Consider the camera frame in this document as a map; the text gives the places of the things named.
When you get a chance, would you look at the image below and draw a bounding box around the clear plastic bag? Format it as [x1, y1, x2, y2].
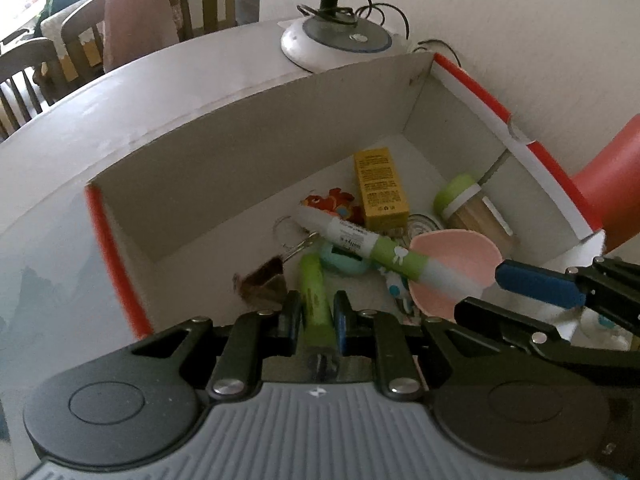
[580, 310, 630, 350]

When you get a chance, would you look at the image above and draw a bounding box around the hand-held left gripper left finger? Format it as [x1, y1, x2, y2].
[131, 290, 307, 402]

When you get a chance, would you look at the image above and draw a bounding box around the green highlighter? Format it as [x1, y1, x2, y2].
[299, 252, 337, 376]

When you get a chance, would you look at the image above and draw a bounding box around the white green pen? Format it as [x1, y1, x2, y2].
[292, 204, 488, 301]

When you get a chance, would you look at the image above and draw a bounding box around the glass jar with spread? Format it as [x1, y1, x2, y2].
[432, 172, 521, 256]

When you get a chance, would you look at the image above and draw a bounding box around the teal round case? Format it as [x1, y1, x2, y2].
[319, 240, 373, 277]

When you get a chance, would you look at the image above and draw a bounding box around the pink cloth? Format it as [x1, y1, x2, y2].
[102, 0, 177, 73]

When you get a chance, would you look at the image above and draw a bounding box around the correction tape dispenser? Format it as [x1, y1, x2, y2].
[400, 212, 446, 237]

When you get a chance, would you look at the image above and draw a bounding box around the dark wooden chair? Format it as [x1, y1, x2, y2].
[61, 0, 219, 83]
[0, 37, 68, 136]

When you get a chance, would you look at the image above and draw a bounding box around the red cardboard box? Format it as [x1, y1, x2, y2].
[85, 52, 608, 341]

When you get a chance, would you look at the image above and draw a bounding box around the orange fish toy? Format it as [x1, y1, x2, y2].
[304, 187, 363, 223]

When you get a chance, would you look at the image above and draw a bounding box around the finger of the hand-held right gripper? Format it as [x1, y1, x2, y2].
[452, 297, 640, 363]
[495, 256, 640, 333]

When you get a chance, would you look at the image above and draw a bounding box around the black lamp cable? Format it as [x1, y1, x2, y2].
[297, 0, 466, 68]

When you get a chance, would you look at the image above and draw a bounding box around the grey desk lamp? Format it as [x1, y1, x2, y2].
[280, 0, 408, 73]

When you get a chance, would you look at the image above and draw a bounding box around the metal key ring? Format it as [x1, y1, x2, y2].
[272, 215, 321, 264]

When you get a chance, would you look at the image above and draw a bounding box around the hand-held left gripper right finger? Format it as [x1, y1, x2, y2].
[332, 290, 501, 402]

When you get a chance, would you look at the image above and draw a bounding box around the red water bottle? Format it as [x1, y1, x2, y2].
[570, 114, 640, 256]

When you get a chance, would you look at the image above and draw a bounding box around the pink bowl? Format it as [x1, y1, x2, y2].
[407, 228, 503, 323]

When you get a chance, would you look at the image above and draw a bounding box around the blue white toy figure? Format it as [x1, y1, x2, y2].
[382, 267, 416, 317]

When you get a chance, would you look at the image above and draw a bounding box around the brown triangular object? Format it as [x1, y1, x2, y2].
[234, 255, 289, 307]

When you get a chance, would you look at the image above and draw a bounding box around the small yellow box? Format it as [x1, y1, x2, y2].
[354, 147, 411, 231]

